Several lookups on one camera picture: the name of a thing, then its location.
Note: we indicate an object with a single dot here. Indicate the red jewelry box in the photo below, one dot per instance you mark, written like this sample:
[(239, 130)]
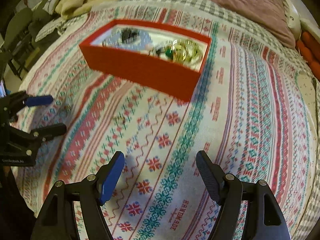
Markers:
[(170, 78)]

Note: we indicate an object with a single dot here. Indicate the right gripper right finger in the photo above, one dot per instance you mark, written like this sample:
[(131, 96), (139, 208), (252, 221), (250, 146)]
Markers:
[(264, 218)]

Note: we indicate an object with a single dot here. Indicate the red orange plush toy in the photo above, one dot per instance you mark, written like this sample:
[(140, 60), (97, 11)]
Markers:
[(308, 47)]

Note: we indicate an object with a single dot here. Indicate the white plush toy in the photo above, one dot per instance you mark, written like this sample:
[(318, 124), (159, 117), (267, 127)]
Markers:
[(292, 18)]

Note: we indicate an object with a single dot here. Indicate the black hair claw clip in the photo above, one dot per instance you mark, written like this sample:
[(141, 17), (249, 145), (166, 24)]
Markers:
[(129, 35)]

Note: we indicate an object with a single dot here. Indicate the dark folding chair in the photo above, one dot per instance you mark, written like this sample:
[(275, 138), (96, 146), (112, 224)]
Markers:
[(17, 45)]

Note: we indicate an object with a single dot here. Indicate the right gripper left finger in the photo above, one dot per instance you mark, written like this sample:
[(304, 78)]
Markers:
[(56, 219)]

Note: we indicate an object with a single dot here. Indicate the patterned knit blanket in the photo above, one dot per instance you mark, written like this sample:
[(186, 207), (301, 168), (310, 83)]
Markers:
[(200, 129)]

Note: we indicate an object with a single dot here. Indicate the small gold earring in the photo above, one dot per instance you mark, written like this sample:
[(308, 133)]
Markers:
[(119, 120)]

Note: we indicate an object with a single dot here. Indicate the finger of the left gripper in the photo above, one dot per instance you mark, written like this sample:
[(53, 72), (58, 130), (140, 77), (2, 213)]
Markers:
[(37, 132), (15, 102)]

